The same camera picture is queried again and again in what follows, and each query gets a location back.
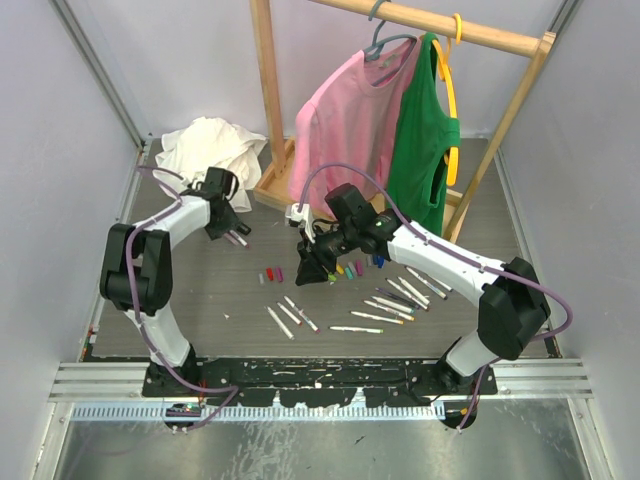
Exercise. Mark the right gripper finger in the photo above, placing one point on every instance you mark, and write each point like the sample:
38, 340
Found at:
305, 250
310, 270

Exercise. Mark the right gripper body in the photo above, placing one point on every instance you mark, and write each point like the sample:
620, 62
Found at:
331, 245

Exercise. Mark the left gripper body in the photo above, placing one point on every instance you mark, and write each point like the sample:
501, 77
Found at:
222, 225

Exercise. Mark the magenta cap marker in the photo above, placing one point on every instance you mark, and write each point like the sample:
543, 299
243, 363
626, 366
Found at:
302, 314

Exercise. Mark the red cap marker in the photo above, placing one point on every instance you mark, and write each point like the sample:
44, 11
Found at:
289, 314

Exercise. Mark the green cap marker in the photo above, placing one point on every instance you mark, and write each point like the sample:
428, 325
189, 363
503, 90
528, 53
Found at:
352, 329

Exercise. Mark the light grey cap marker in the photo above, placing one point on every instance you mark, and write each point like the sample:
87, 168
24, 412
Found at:
280, 323

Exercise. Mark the blue cap marker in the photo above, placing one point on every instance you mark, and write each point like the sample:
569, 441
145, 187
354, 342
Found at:
428, 284

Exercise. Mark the teal cap marker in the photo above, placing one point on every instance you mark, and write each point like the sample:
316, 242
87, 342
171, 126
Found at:
394, 305

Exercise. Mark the yellow cap marker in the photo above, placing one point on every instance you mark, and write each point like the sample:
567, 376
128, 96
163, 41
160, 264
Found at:
397, 313

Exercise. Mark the white marker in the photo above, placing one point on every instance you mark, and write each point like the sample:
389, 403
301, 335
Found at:
444, 286

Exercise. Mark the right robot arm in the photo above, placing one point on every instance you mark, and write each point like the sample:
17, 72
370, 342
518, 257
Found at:
511, 309

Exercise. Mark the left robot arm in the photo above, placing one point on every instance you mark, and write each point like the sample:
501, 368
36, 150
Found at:
137, 270

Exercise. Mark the orange black highlighter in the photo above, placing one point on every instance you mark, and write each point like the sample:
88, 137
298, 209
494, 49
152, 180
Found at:
243, 229

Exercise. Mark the pink cap marker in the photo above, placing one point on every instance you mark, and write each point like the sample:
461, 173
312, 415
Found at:
239, 239

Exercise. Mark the white crumpled cloth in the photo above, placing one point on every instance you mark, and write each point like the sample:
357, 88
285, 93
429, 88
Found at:
188, 153

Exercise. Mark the green tank top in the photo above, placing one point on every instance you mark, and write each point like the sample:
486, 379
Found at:
411, 193

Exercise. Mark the pink t-shirt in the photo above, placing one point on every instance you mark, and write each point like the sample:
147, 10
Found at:
351, 118

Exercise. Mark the yellow clothes hanger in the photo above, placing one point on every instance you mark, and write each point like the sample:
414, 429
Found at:
450, 100

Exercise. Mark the grey clothes hanger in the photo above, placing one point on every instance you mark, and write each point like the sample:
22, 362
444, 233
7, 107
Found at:
387, 45

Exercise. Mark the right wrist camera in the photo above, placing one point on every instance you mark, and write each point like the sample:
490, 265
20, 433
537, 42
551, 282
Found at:
300, 215

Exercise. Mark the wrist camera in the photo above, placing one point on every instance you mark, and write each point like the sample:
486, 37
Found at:
199, 186
300, 215

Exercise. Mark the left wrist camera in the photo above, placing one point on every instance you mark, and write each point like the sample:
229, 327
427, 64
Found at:
199, 186

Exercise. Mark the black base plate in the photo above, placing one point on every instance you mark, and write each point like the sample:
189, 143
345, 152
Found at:
315, 383

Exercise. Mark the grey cable duct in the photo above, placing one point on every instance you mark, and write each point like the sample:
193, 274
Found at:
166, 411

